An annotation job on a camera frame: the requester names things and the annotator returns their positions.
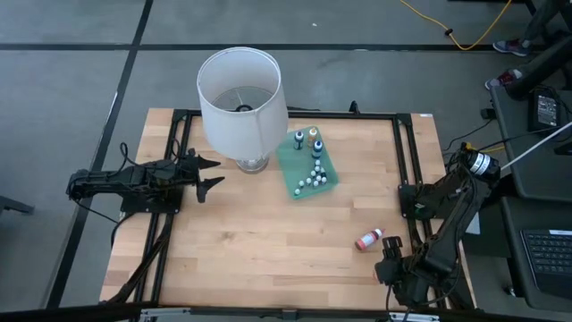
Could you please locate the white rod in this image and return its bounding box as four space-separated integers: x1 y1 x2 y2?
500 121 572 171

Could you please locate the black front beam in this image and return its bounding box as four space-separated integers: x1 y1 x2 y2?
0 303 572 322

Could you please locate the black laptop keyboard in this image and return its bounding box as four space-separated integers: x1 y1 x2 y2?
520 227 572 309

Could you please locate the black metal stand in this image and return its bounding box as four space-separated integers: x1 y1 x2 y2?
504 0 572 102

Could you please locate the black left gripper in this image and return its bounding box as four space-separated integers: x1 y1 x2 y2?
167 148 226 205

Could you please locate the black power adapter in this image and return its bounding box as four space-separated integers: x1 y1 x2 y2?
528 87 567 133

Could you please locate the table lamp with white shade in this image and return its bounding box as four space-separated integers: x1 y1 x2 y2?
196 46 290 174

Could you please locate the large red-capped food coloring bottle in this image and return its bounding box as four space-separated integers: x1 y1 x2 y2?
354 227 386 252

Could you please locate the dark furniture leg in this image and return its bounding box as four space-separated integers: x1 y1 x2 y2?
0 195 36 216

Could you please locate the person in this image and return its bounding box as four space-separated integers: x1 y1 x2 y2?
484 0 565 91

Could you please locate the translucent green plastic bin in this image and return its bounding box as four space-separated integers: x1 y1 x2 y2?
274 125 340 201

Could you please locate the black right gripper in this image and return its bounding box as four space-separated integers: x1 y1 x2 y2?
374 236 433 309

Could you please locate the yellow power plug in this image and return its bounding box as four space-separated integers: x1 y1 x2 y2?
460 141 506 155

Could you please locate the yellow floor cable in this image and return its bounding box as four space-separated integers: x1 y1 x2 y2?
400 0 514 51

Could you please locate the black side desk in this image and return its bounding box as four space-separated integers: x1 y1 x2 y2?
489 82 572 314

